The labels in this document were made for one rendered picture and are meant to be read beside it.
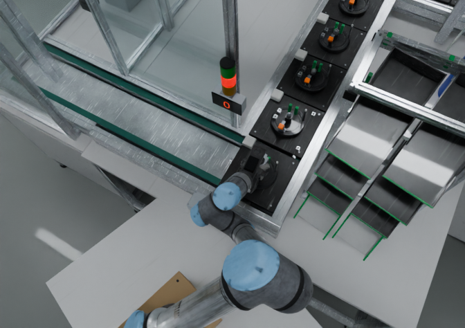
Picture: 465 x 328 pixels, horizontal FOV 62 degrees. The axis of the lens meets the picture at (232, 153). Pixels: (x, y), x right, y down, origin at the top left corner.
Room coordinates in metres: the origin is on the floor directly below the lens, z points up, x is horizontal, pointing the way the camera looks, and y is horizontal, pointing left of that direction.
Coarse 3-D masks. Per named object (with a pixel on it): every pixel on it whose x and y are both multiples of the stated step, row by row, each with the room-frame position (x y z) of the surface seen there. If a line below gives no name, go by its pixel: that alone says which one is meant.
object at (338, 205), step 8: (312, 184) 0.42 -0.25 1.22; (320, 184) 0.42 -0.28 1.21; (328, 184) 0.42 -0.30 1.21; (312, 192) 0.40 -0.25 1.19; (320, 192) 0.40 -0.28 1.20; (328, 192) 0.39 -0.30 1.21; (336, 192) 0.39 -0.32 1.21; (320, 200) 0.37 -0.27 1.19; (328, 200) 0.37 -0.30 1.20; (336, 200) 0.37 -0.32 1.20; (344, 200) 0.36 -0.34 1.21; (336, 208) 0.34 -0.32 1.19; (344, 208) 0.34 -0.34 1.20
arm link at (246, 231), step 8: (232, 224) 0.32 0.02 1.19; (240, 224) 0.31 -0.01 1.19; (248, 224) 0.31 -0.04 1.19; (224, 232) 0.30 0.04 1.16; (232, 232) 0.29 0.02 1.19; (240, 232) 0.28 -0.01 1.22; (248, 232) 0.28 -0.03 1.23; (256, 232) 0.28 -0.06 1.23; (232, 240) 0.27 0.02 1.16; (240, 240) 0.26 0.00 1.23; (264, 240) 0.24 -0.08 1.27; (304, 272) 0.12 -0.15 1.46; (304, 280) 0.10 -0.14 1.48; (304, 288) 0.08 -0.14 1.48; (312, 288) 0.09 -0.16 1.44; (304, 296) 0.07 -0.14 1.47; (296, 304) 0.05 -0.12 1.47; (304, 304) 0.05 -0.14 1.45; (280, 312) 0.04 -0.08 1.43; (288, 312) 0.04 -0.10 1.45; (296, 312) 0.04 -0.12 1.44
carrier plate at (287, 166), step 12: (240, 156) 0.65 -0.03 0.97; (276, 156) 0.64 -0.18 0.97; (288, 156) 0.63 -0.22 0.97; (228, 168) 0.60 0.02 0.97; (240, 168) 0.60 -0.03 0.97; (288, 168) 0.58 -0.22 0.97; (276, 180) 0.54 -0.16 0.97; (288, 180) 0.53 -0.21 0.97; (252, 192) 0.49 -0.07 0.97; (264, 192) 0.49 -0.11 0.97; (276, 192) 0.49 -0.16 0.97; (264, 204) 0.44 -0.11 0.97; (276, 204) 0.44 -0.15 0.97
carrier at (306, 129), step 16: (272, 96) 0.91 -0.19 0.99; (272, 112) 0.84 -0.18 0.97; (288, 112) 0.79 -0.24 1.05; (304, 112) 0.78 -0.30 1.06; (320, 112) 0.83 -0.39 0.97; (256, 128) 0.77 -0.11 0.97; (272, 128) 0.77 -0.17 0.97; (288, 128) 0.75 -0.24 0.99; (304, 128) 0.76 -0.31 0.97; (272, 144) 0.69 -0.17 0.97; (288, 144) 0.69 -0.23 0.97; (304, 144) 0.68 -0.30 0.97
